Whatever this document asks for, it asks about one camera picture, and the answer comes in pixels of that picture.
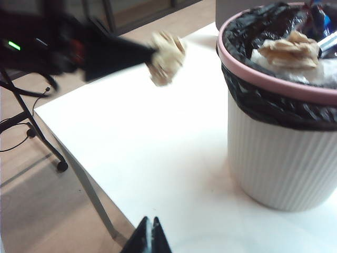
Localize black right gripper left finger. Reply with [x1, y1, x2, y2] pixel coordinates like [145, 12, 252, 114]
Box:
[122, 216, 153, 253]

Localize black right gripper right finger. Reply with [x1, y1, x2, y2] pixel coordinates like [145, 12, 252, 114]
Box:
[152, 216, 172, 253]

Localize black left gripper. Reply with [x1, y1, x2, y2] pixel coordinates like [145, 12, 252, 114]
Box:
[52, 15, 156, 82]

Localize brown paper ball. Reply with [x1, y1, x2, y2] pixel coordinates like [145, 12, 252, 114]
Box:
[149, 30, 188, 87]
[257, 31, 321, 70]

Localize white ribbed trash can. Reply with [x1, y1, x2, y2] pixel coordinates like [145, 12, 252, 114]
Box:
[226, 97, 337, 212]

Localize black plastic trash bag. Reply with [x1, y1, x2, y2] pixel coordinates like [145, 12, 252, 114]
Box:
[217, 1, 337, 131]

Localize white plastic trash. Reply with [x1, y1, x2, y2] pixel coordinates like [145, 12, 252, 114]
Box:
[250, 50, 337, 86]

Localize white table leg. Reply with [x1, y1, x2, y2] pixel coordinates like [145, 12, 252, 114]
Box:
[51, 131, 119, 239]

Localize black robot stand leg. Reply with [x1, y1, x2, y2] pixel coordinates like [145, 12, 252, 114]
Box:
[0, 63, 68, 173]

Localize grey desk divider panel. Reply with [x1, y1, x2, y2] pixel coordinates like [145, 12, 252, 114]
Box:
[215, 0, 266, 24]

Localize blue red snack wrapper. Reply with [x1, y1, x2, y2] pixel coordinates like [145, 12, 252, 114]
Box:
[302, 0, 337, 37]

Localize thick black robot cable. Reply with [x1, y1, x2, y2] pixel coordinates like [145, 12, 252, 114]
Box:
[15, 71, 60, 99]

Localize thin black floor cable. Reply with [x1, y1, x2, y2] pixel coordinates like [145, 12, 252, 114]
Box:
[0, 117, 36, 153]

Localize pink trash can rim ring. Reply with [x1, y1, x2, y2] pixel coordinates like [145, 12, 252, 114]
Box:
[216, 2, 337, 100]

